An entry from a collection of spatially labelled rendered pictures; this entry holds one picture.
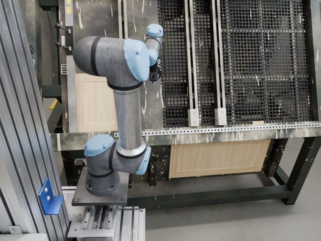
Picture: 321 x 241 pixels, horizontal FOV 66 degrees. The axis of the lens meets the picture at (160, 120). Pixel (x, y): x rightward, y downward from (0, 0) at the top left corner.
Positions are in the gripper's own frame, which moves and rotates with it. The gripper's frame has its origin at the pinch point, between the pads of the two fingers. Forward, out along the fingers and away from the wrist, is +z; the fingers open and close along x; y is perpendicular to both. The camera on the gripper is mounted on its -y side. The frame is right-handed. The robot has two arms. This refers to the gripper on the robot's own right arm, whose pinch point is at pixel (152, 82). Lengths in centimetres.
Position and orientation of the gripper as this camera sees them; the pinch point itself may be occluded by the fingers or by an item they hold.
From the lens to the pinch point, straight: 140.9
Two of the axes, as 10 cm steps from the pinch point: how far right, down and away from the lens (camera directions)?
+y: -0.2, -8.5, 5.3
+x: -10.0, -0.1, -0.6
